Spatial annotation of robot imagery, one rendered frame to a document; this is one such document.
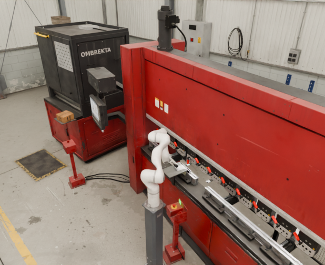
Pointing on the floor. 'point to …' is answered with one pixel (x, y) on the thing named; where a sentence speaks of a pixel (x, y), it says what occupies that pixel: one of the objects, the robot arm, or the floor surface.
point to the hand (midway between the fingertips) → (175, 164)
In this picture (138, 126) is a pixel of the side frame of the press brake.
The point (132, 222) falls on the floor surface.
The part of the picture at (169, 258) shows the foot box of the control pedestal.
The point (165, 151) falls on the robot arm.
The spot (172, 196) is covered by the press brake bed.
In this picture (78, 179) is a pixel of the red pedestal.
